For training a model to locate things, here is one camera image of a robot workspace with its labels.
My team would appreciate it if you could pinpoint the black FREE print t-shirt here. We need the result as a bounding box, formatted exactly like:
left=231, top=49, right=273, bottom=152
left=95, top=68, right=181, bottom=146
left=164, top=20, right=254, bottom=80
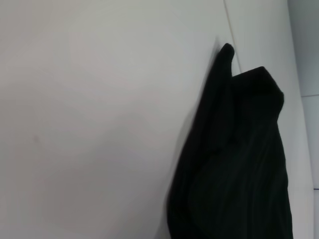
left=165, top=42, right=295, bottom=239

